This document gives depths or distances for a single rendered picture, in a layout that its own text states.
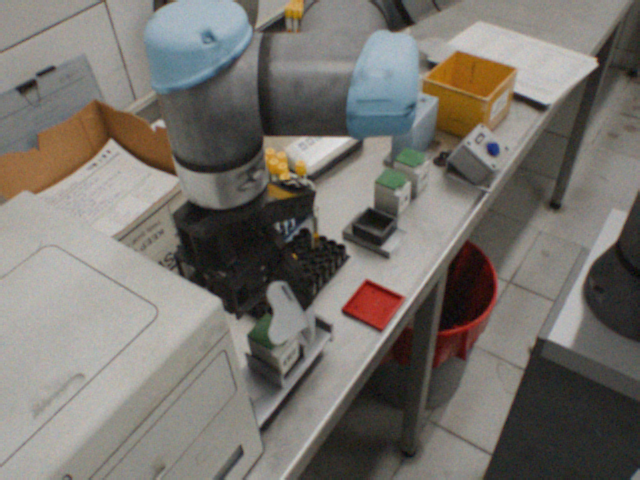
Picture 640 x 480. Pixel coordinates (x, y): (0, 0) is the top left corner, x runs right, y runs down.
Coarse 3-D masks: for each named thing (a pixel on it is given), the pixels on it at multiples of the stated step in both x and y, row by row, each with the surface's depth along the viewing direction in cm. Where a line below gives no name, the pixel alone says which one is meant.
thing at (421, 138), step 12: (420, 96) 105; (420, 108) 102; (432, 108) 103; (420, 120) 100; (432, 120) 106; (408, 132) 100; (420, 132) 103; (432, 132) 108; (396, 144) 103; (408, 144) 102; (420, 144) 105; (432, 144) 110; (396, 156) 105; (432, 156) 108
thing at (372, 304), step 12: (360, 288) 87; (372, 288) 87; (384, 288) 87; (348, 300) 85; (360, 300) 86; (372, 300) 86; (384, 300) 86; (396, 300) 86; (348, 312) 84; (360, 312) 85; (372, 312) 84; (384, 312) 84; (396, 312) 84; (372, 324) 82; (384, 324) 82
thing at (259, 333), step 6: (264, 318) 71; (270, 318) 71; (258, 324) 71; (264, 324) 71; (252, 330) 70; (258, 330) 70; (264, 330) 70; (252, 336) 70; (258, 336) 70; (264, 336) 70; (258, 342) 69; (264, 342) 69; (270, 342) 69; (270, 348) 68
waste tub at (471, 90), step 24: (432, 72) 110; (456, 72) 119; (480, 72) 115; (504, 72) 112; (432, 96) 110; (456, 96) 107; (480, 96) 119; (504, 96) 110; (456, 120) 110; (480, 120) 107
